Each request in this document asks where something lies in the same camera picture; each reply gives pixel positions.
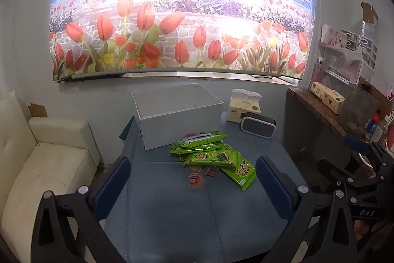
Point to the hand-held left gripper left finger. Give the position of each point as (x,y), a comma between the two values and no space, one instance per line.
(112,186)

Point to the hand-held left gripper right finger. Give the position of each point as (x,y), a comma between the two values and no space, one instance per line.
(274,186)

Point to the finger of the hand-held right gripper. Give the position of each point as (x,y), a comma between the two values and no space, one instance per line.
(354,142)
(327,167)

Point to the white cardboard box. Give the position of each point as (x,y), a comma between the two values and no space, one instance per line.
(178,121)

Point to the clear plastic container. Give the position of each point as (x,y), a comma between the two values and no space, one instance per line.
(361,110)

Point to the green cartoon snack packet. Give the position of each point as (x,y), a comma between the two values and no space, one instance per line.
(212,158)
(241,175)
(192,148)

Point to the wooden side counter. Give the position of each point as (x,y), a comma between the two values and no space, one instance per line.
(320,115)

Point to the cream dotted carton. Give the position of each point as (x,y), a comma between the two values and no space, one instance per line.
(327,96)

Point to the black speaker with grey rim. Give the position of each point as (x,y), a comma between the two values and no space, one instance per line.
(258,124)

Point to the orange jelly cup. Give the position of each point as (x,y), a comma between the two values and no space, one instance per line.
(195,180)
(211,171)
(192,169)

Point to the blue tablecloth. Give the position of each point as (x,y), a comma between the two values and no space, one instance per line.
(172,213)

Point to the clear drawer organiser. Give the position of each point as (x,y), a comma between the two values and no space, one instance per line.
(337,72)

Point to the cream leather sofa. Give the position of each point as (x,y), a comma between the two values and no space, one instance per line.
(40,164)

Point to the cream tissue pack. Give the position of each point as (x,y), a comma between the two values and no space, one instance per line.
(243,109)

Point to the white mini drawer unit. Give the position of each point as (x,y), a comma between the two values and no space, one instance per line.
(364,45)

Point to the brown cardboard piece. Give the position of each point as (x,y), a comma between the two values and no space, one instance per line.
(37,110)

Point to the pink floral packet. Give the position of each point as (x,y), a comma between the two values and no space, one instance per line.
(334,36)

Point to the grey poster rod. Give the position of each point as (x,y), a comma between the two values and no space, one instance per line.
(172,74)

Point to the small open cardboard box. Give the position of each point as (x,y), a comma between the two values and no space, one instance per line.
(369,13)

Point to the tulip wall poster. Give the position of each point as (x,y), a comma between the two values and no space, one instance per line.
(172,19)

